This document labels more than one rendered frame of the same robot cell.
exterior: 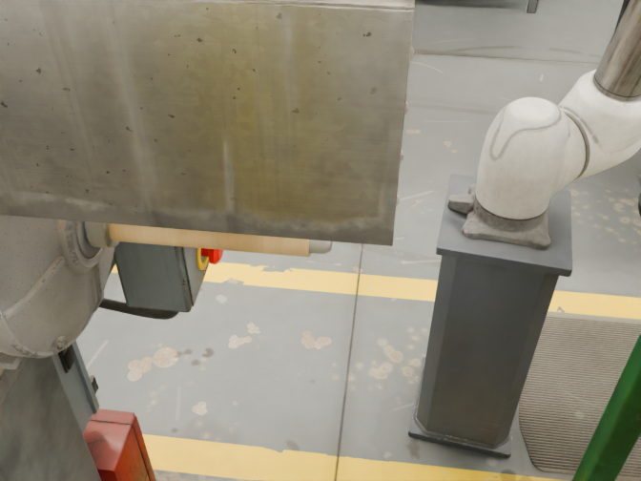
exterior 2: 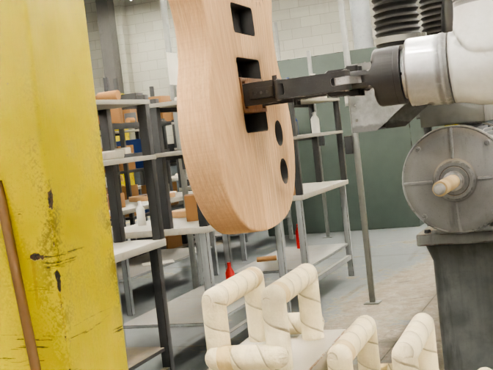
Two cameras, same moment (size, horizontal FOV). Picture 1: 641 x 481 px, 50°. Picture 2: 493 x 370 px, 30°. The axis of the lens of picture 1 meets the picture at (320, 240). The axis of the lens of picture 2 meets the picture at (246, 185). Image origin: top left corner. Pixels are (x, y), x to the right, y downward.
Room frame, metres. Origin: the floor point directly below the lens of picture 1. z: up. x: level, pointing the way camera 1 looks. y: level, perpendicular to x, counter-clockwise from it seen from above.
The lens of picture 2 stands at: (0.55, -1.95, 1.40)
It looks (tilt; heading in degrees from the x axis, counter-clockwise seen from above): 3 degrees down; 104
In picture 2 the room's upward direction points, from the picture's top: 6 degrees counter-clockwise
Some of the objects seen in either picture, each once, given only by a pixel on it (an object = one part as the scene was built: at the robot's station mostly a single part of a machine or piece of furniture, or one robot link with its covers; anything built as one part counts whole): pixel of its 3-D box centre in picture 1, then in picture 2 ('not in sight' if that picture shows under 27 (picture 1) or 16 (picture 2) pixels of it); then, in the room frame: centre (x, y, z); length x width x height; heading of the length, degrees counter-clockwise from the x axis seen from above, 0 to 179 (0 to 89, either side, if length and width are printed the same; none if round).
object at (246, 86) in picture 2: not in sight; (251, 94); (0.27, -0.77, 1.46); 0.07 x 0.01 x 0.03; 177
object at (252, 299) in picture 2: not in sight; (256, 308); (0.21, -0.64, 1.15); 0.03 x 0.03 x 0.09
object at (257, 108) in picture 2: not in sight; (243, 96); (0.25, -0.73, 1.46); 0.10 x 0.03 x 0.05; 86
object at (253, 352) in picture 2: not in sight; (246, 357); (0.23, -0.82, 1.12); 0.11 x 0.03 x 0.03; 177
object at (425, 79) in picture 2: not in sight; (427, 70); (0.49, -0.75, 1.46); 0.09 x 0.06 x 0.09; 86
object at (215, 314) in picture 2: not in sight; (217, 335); (0.19, -0.81, 1.15); 0.03 x 0.03 x 0.09
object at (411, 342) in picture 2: not in sight; (414, 338); (0.44, -0.74, 1.12); 0.20 x 0.03 x 0.03; 86
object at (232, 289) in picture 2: not in sight; (234, 288); (0.20, -0.73, 1.20); 0.20 x 0.03 x 0.03; 86
